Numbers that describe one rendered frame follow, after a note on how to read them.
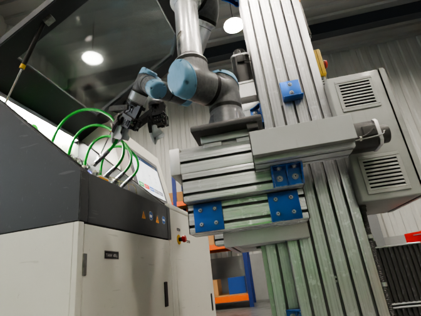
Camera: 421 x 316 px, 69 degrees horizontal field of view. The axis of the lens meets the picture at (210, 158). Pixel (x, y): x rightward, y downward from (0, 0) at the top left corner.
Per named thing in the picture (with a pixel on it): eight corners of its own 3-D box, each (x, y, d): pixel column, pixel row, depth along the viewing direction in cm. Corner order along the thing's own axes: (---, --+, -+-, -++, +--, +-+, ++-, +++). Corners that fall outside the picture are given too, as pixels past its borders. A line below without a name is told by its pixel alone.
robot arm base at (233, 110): (252, 139, 109) (248, 115, 113) (250, 120, 96) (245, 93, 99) (212, 147, 111) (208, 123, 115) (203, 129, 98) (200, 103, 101)
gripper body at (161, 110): (163, 120, 144) (161, 98, 148) (146, 125, 145) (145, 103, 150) (169, 127, 151) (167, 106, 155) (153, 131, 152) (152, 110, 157)
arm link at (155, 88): (177, 86, 124) (166, 81, 132) (153, 78, 117) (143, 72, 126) (171, 105, 126) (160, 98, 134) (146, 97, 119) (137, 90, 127)
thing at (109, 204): (88, 222, 92) (89, 172, 97) (74, 224, 93) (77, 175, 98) (168, 239, 148) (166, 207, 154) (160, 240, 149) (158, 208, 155)
